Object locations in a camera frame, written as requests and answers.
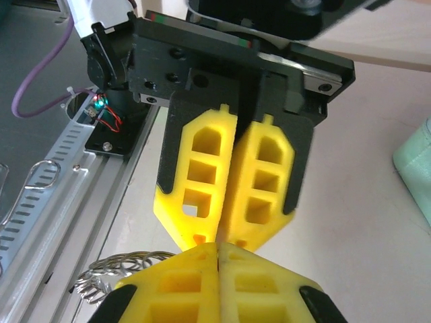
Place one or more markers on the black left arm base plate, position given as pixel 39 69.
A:
pixel 114 141

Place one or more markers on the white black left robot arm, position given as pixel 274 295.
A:
pixel 104 60

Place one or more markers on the mint green zipper case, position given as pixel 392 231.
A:
pixel 415 175

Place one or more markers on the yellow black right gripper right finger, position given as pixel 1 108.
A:
pixel 286 296

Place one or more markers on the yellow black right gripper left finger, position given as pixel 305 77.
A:
pixel 151 296

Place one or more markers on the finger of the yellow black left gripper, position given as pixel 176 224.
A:
pixel 299 161
pixel 175 151

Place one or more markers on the silver keyring with small rings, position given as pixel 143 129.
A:
pixel 128 262

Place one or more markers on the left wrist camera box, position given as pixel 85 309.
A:
pixel 269 17

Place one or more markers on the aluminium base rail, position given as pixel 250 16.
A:
pixel 101 188

